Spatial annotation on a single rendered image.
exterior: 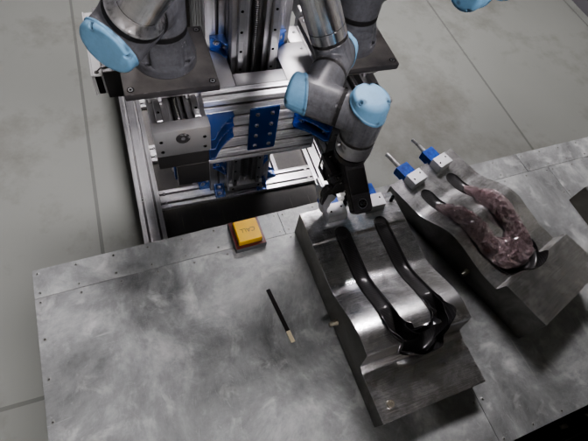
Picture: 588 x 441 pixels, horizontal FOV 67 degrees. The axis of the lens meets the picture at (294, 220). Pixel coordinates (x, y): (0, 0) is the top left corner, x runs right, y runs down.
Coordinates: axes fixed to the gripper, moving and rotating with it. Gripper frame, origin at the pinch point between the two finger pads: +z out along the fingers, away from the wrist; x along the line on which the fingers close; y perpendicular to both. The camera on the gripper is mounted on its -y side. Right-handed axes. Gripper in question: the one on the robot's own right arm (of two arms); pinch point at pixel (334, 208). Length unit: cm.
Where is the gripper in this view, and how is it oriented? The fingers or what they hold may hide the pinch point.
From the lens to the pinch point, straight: 109.0
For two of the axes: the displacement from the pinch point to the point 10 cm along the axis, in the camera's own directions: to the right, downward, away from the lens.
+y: -3.4, -8.3, 4.4
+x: -9.3, 2.3, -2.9
